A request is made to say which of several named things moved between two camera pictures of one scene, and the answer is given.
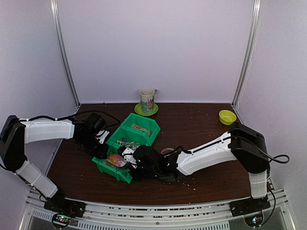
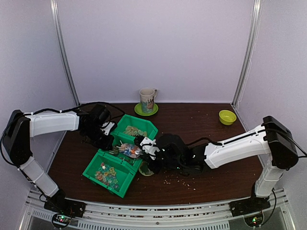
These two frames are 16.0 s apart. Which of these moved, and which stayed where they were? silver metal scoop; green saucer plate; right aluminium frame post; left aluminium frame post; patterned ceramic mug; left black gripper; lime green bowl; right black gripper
Moved: right black gripper; left black gripper; silver metal scoop
Stayed: left aluminium frame post; lime green bowl; patterned ceramic mug; right aluminium frame post; green saucer plate
